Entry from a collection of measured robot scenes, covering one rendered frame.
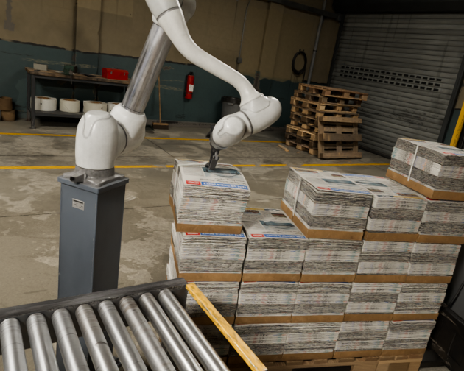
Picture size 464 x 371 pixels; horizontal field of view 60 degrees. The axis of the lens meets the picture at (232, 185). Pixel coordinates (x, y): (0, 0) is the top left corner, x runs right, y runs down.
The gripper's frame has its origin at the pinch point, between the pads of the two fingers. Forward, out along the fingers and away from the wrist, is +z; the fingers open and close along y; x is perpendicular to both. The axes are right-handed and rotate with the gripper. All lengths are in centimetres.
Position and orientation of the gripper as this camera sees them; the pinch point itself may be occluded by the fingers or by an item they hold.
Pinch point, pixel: (208, 151)
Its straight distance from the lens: 184.1
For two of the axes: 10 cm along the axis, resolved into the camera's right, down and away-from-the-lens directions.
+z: -2.8, 1.4, 9.5
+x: 9.6, 0.7, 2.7
